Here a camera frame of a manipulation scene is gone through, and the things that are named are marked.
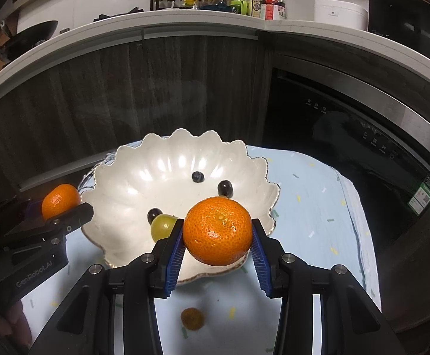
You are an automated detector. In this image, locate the black built-in dishwasher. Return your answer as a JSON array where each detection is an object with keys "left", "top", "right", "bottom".
[{"left": 267, "top": 57, "right": 430, "bottom": 230}]

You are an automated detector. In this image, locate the dark wood cabinet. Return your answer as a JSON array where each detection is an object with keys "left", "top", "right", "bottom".
[{"left": 0, "top": 30, "right": 271, "bottom": 208}]

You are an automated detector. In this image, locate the green and white sticker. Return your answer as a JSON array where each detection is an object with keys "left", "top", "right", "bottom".
[{"left": 409, "top": 177, "right": 430, "bottom": 213}]

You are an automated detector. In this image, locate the orange mandarin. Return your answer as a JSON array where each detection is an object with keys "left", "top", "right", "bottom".
[
  {"left": 183, "top": 197, "right": 253, "bottom": 267},
  {"left": 42, "top": 184, "right": 82, "bottom": 220}
]

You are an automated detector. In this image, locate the light blue speckled cloth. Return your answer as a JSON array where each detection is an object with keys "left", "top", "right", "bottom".
[{"left": 15, "top": 144, "right": 382, "bottom": 355}]

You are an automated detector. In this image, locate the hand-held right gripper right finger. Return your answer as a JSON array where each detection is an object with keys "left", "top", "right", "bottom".
[{"left": 251, "top": 219, "right": 397, "bottom": 355}]

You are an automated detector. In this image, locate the white rice cooker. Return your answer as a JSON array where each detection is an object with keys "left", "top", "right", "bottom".
[{"left": 314, "top": 0, "right": 369, "bottom": 32}]

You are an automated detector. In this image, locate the white kitchen countertop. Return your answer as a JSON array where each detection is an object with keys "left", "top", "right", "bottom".
[{"left": 0, "top": 7, "right": 430, "bottom": 119}]

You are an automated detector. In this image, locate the black wok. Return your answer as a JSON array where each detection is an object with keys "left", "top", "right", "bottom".
[{"left": 0, "top": 20, "right": 58, "bottom": 60}]

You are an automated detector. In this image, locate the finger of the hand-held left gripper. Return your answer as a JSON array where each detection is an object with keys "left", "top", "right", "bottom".
[
  {"left": 0, "top": 203, "right": 94, "bottom": 248},
  {"left": 0, "top": 196, "right": 44, "bottom": 230}
]

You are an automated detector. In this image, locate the white scalloped plate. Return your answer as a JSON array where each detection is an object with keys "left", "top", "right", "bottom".
[{"left": 80, "top": 128, "right": 280, "bottom": 285}]

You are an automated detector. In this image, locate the small orange kumquat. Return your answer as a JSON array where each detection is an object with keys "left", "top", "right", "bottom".
[{"left": 180, "top": 307, "right": 205, "bottom": 330}]

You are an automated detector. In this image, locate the checked cloth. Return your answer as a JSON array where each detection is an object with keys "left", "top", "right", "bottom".
[{"left": 77, "top": 153, "right": 115, "bottom": 191}]

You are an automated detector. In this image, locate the black stove grate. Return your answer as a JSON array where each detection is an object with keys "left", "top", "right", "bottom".
[{"left": 93, "top": 7, "right": 143, "bottom": 23}]

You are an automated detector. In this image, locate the green grape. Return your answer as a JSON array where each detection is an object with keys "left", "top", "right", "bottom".
[{"left": 151, "top": 214, "right": 180, "bottom": 241}]

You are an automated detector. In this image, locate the black microwave oven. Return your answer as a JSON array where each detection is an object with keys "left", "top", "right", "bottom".
[{"left": 366, "top": 0, "right": 430, "bottom": 49}]

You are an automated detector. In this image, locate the person's left hand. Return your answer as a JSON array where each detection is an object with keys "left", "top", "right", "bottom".
[{"left": 0, "top": 299, "right": 31, "bottom": 346}]

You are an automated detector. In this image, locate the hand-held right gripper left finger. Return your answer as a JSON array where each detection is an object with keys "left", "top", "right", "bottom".
[{"left": 28, "top": 218, "right": 186, "bottom": 355}]

